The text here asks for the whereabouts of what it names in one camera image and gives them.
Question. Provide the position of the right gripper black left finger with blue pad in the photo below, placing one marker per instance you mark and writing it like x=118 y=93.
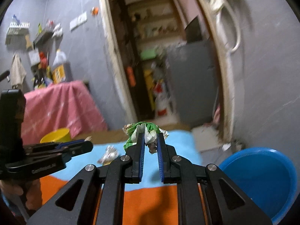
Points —
x=96 y=194

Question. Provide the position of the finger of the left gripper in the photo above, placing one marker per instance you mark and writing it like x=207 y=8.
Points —
x=49 y=146
x=67 y=152

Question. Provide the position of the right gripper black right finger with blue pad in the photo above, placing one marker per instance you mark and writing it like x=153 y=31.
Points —
x=205 y=195

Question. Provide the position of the green white wrapper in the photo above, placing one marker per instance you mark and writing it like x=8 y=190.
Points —
x=150 y=132

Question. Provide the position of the yellow plastic bowl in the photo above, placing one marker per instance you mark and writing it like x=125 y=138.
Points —
x=60 y=135

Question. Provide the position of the pink checked cloth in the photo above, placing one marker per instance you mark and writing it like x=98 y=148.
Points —
x=65 y=105

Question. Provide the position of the blue plastic basin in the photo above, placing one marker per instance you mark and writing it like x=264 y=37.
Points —
x=265 y=175

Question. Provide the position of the large oil jug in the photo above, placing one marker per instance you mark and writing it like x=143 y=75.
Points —
x=61 y=69

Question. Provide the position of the beige hanging towel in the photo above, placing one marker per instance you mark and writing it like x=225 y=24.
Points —
x=17 y=72

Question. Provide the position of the red white sack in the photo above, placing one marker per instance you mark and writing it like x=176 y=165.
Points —
x=161 y=98

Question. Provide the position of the green box on shelf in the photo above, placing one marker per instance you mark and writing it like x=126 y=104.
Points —
x=148 y=54

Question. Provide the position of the white wall switch plate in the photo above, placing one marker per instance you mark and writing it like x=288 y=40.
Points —
x=76 y=22

